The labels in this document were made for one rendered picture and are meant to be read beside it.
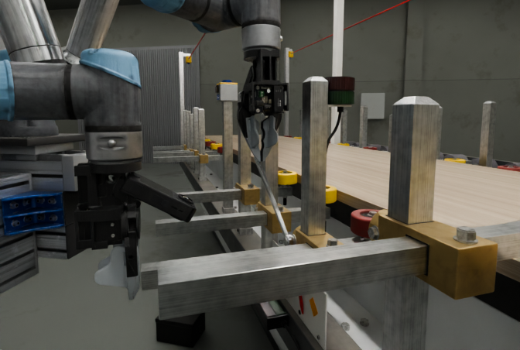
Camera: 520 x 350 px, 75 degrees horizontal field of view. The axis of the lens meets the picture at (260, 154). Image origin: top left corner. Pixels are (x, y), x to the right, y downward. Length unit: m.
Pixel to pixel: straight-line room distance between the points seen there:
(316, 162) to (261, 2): 0.30
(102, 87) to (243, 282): 0.31
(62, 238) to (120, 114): 0.59
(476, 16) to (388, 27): 1.60
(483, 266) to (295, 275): 0.18
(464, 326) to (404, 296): 0.28
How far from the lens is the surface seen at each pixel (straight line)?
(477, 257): 0.39
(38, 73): 0.51
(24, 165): 1.05
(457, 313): 0.72
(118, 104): 0.49
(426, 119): 0.41
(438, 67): 7.73
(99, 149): 0.50
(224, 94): 1.32
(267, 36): 0.65
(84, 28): 1.08
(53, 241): 1.04
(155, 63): 8.29
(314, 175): 0.62
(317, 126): 0.62
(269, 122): 0.68
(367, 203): 0.80
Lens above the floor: 1.09
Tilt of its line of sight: 6 degrees down
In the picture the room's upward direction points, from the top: straight up
